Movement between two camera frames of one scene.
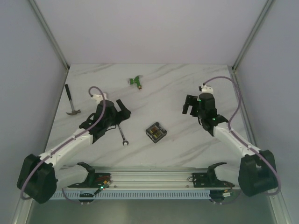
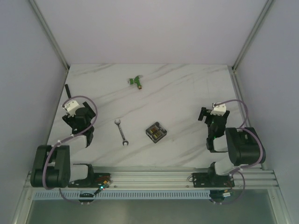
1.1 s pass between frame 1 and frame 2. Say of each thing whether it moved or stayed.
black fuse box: stayed
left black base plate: stayed
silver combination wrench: stayed
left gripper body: moved
